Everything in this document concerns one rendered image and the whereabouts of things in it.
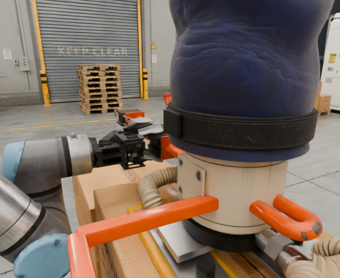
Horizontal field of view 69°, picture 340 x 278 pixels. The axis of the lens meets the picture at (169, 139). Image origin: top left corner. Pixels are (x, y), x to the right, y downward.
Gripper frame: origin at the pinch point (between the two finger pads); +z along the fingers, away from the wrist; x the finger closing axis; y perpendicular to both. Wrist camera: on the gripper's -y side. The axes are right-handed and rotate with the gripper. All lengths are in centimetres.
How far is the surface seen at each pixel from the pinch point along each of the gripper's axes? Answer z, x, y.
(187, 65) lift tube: -11.1, 19.5, 29.6
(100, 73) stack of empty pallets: 114, -7, -649
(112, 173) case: -6.3, -25.1, -39.1
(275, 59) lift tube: -4.1, 20.3, 37.2
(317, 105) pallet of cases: 609, -83, -349
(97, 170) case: -11, -25, -45
